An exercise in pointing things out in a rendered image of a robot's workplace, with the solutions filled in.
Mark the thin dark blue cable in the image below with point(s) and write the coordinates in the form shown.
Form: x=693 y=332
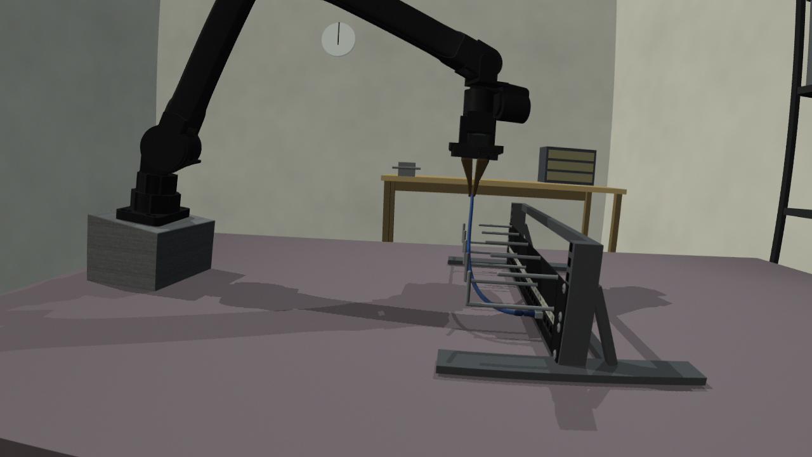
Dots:
x=480 y=294

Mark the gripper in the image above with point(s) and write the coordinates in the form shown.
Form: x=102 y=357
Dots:
x=464 y=150

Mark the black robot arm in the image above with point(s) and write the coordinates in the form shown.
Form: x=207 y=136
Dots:
x=170 y=146

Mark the dark grey metal rack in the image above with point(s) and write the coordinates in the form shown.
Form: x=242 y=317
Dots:
x=565 y=317

